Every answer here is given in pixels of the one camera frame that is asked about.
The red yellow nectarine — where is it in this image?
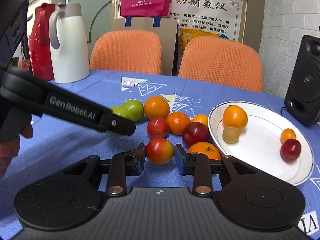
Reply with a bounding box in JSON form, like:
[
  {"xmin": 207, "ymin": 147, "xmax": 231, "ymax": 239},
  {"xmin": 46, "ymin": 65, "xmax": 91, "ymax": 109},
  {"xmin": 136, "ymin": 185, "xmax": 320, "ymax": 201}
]
[{"xmin": 146, "ymin": 138, "xmax": 175, "ymax": 165}]

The small tan kiwi fruit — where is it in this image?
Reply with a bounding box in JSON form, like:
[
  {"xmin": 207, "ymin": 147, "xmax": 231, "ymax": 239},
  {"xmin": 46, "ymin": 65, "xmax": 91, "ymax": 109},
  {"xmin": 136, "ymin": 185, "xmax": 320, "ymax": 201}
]
[{"xmin": 222, "ymin": 126, "xmax": 240, "ymax": 144}]

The dark red plum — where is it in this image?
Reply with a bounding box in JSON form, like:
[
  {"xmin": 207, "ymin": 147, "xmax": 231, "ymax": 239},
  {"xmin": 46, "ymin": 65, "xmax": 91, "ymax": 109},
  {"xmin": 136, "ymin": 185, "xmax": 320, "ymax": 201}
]
[
  {"xmin": 182, "ymin": 122, "xmax": 210, "ymax": 147},
  {"xmin": 280, "ymin": 138, "xmax": 302, "ymax": 163}
]

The left hand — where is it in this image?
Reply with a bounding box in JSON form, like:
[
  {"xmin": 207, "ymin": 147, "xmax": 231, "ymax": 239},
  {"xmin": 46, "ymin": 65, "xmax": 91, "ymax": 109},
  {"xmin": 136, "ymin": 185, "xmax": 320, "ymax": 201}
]
[{"xmin": 0, "ymin": 124, "xmax": 33, "ymax": 177}]

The large front orange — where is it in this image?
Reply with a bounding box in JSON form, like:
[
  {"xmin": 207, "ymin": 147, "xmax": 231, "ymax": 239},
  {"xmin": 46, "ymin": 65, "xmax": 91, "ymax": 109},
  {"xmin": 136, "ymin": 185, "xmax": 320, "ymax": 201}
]
[{"xmin": 188, "ymin": 142, "xmax": 221, "ymax": 160}]

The dark red plum in pile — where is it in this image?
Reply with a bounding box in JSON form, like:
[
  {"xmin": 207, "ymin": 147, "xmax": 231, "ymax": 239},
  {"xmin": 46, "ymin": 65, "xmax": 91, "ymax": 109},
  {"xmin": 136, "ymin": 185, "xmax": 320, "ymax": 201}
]
[{"xmin": 182, "ymin": 122, "xmax": 210, "ymax": 147}]

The small red tomato fruit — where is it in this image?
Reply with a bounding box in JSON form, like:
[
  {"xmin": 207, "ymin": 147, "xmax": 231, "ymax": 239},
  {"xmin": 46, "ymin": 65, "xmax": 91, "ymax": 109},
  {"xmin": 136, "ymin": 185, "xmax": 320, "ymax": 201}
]
[{"xmin": 147, "ymin": 118, "xmax": 169, "ymax": 139}]

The orange in pile middle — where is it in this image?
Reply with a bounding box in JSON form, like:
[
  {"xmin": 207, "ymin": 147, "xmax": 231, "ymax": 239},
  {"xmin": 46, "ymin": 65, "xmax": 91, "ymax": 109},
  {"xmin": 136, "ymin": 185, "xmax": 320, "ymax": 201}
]
[{"xmin": 166, "ymin": 112, "xmax": 191, "ymax": 135}]

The small yellow orange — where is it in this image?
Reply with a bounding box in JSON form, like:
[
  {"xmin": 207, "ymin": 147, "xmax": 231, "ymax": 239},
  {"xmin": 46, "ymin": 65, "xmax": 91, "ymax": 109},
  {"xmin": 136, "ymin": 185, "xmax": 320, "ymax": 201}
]
[{"xmin": 191, "ymin": 114, "xmax": 208, "ymax": 126}]

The red thermos jug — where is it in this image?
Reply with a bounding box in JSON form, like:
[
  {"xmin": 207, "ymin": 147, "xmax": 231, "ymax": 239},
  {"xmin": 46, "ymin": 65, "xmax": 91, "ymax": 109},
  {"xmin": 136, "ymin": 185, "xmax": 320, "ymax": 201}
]
[{"xmin": 28, "ymin": 3, "xmax": 55, "ymax": 81}]

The green apple front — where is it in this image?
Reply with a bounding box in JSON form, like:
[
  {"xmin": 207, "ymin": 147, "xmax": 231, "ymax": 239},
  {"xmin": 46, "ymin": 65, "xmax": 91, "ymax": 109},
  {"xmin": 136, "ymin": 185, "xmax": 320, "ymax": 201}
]
[{"xmin": 105, "ymin": 106, "xmax": 136, "ymax": 137}]

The green apple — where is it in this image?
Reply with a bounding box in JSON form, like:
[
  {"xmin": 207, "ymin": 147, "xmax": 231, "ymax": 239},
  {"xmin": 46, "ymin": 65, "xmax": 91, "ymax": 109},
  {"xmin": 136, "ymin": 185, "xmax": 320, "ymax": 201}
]
[
  {"xmin": 121, "ymin": 100, "xmax": 144, "ymax": 122},
  {"xmin": 105, "ymin": 106, "xmax": 136, "ymax": 137}
]

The green apple back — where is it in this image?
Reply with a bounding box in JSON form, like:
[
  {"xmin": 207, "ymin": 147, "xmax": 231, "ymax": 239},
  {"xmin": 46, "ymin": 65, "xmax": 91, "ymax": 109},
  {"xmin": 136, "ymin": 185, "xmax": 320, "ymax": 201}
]
[{"xmin": 121, "ymin": 100, "xmax": 144, "ymax": 122}]

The orange behind apples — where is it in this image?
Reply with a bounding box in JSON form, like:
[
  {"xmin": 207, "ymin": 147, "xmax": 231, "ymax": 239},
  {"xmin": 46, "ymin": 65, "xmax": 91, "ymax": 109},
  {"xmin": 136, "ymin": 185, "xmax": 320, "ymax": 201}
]
[{"xmin": 144, "ymin": 96, "xmax": 170, "ymax": 120}]

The white thermos jug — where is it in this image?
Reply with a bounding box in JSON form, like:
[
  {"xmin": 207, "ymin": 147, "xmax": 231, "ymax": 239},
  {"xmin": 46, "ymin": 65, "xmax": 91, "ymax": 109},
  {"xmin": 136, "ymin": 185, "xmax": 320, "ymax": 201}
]
[{"xmin": 49, "ymin": 2, "xmax": 89, "ymax": 84}]

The large orange on plate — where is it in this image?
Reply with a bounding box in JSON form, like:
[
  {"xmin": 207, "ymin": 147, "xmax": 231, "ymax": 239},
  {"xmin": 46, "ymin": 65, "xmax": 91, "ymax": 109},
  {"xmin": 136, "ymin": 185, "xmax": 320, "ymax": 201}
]
[{"xmin": 222, "ymin": 105, "xmax": 248, "ymax": 131}]

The white round plate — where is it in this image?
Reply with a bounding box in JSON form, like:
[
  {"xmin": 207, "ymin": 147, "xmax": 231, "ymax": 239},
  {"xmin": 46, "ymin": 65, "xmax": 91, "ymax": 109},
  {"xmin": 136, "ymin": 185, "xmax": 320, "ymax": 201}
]
[{"xmin": 208, "ymin": 101, "xmax": 315, "ymax": 186}]

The small orange on plate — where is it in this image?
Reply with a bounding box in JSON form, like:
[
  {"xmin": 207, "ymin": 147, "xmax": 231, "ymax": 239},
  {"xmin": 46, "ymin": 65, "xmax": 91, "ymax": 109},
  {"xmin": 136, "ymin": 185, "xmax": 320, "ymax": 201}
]
[{"xmin": 280, "ymin": 128, "xmax": 296, "ymax": 144}]

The right orange chair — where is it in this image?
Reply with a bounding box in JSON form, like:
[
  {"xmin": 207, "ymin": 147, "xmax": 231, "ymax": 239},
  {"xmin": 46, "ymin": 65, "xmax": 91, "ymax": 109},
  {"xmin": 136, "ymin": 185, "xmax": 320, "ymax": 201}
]
[{"xmin": 178, "ymin": 36, "xmax": 264, "ymax": 92}]

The orange chair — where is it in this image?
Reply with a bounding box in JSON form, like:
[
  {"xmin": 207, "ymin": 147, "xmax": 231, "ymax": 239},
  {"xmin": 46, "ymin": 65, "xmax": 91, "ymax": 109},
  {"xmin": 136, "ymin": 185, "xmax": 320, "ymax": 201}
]
[
  {"xmin": 89, "ymin": 30, "xmax": 162, "ymax": 75},
  {"xmin": 178, "ymin": 36, "xmax": 264, "ymax": 92}
]

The left orange chair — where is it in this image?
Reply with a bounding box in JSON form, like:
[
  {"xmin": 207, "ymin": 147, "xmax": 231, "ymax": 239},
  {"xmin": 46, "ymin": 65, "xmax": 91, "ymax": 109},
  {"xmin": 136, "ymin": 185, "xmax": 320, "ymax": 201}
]
[{"xmin": 89, "ymin": 30, "xmax": 162, "ymax": 75}]

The yellow snack bag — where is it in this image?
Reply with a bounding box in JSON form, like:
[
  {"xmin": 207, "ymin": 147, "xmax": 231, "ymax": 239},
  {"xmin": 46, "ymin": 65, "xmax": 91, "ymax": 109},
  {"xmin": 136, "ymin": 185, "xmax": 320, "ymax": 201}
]
[{"xmin": 178, "ymin": 28, "xmax": 221, "ymax": 51}]

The black speaker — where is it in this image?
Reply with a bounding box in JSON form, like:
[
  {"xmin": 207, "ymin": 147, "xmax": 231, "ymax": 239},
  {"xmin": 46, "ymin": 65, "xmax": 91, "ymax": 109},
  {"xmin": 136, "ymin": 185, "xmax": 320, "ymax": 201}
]
[{"xmin": 284, "ymin": 35, "xmax": 320, "ymax": 126}]

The brown cardboard box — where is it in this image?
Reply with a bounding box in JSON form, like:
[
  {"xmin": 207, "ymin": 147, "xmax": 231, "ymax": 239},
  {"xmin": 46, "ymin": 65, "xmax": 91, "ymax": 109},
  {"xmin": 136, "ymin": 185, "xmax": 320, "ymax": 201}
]
[{"xmin": 112, "ymin": 17, "xmax": 178, "ymax": 76}]

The white poster with chinese text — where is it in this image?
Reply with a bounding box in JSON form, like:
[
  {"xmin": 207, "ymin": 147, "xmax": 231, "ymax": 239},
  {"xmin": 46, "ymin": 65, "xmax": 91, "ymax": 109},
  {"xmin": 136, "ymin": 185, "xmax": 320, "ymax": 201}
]
[{"xmin": 112, "ymin": 0, "xmax": 246, "ymax": 42}]

